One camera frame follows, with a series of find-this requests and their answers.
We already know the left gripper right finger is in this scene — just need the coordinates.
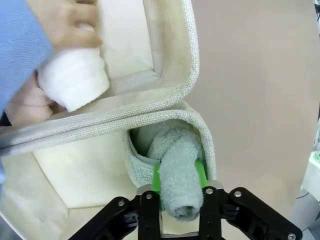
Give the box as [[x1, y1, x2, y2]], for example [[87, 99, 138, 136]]
[[194, 159, 304, 240]]

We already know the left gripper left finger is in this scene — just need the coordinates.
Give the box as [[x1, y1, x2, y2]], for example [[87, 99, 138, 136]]
[[96, 161, 165, 240]]

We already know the mint green towel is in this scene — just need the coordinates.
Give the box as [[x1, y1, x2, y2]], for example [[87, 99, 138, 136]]
[[123, 119, 208, 222]]

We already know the white towel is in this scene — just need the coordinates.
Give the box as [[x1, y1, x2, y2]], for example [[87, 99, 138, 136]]
[[37, 22, 110, 113]]

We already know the pink towel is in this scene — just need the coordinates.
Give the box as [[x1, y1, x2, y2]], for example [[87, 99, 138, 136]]
[[4, 71, 55, 126]]

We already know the person's left forearm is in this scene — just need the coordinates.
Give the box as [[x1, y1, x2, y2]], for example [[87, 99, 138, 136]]
[[0, 0, 55, 111]]

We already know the person's left hand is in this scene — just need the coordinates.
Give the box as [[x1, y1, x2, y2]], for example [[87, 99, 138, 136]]
[[26, 0, 103, 50]]

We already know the cream fabric storage bin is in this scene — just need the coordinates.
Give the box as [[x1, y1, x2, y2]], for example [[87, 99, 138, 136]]
[[0, 107, 217, 240], [0, 0, 201, 151]]

